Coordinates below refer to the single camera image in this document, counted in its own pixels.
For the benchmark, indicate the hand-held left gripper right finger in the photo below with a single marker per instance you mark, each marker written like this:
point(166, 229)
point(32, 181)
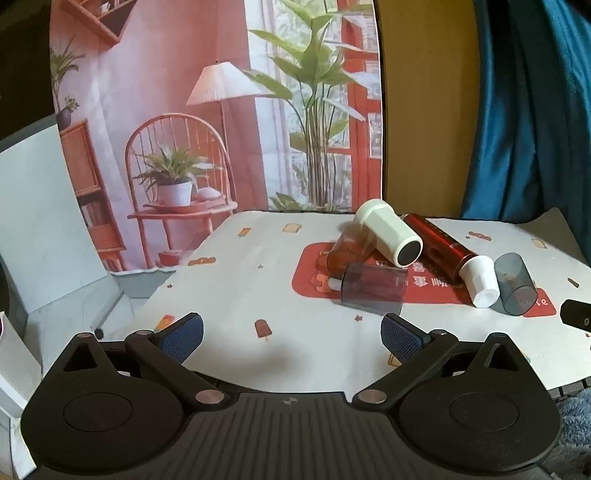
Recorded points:
point(400, 338)

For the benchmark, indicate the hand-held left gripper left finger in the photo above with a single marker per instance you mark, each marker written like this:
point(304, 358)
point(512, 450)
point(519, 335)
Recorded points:
point(183, 339)

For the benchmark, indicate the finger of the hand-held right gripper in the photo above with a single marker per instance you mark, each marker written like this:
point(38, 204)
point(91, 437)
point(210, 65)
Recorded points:
point(575, 315)

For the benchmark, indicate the grey transparent square cup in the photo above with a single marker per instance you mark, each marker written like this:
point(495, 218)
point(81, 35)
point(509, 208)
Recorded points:
point(375, 286)

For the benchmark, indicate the grey transparent round cup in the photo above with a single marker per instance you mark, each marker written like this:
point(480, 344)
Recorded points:
point(515, 283)

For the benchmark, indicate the amber transparent cup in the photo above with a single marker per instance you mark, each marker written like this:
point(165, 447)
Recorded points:
point(347, 253)

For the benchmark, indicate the printed white tablecloth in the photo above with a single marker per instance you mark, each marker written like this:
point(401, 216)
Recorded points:
point(258, 286)

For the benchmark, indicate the red bottle with white cap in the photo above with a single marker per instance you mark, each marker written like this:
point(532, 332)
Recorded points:
point(444, 249)

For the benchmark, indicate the grey fluffy blanket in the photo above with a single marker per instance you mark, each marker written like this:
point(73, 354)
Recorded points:
point(575, 438)

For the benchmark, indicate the white board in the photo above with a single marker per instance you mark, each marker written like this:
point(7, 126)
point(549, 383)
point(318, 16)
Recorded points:
point(41, 221)

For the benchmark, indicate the printed room backdrop cloth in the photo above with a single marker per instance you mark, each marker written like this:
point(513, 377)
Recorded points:
point(184, 138)

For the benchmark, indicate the blue curtain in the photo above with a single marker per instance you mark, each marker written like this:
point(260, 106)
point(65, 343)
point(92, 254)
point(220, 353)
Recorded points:
point(531, 106)

